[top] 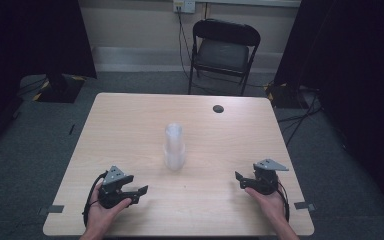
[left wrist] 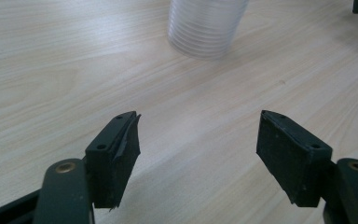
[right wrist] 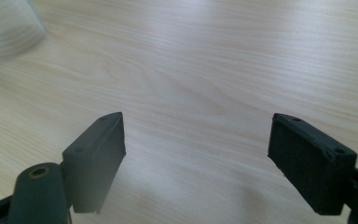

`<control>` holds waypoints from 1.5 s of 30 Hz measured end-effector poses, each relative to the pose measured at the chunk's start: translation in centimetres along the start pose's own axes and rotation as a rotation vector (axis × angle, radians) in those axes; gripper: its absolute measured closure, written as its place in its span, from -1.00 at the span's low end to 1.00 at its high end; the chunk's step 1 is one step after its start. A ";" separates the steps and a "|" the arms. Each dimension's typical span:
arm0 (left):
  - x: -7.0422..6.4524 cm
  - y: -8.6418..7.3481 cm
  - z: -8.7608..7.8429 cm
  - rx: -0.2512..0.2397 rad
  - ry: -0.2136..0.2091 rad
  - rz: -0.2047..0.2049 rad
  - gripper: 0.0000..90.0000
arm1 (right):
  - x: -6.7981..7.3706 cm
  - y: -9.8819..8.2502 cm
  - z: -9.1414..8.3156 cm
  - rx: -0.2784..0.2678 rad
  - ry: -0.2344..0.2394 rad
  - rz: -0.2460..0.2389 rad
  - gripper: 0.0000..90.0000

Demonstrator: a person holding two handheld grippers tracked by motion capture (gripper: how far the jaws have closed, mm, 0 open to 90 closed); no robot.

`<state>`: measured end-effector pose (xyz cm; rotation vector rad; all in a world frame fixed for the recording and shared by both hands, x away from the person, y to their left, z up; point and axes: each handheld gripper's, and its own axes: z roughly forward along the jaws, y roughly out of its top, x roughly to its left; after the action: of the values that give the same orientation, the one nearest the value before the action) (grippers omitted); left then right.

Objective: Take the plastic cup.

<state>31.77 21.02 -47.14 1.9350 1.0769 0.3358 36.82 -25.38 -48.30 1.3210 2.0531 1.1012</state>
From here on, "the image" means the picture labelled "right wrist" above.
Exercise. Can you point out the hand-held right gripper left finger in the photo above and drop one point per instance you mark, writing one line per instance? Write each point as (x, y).
(94, 161)

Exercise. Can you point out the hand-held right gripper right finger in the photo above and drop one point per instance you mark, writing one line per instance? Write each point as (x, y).
(310, 168)

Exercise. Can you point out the stack of clear plastic cups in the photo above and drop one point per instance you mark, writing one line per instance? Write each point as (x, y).
(6, 28)

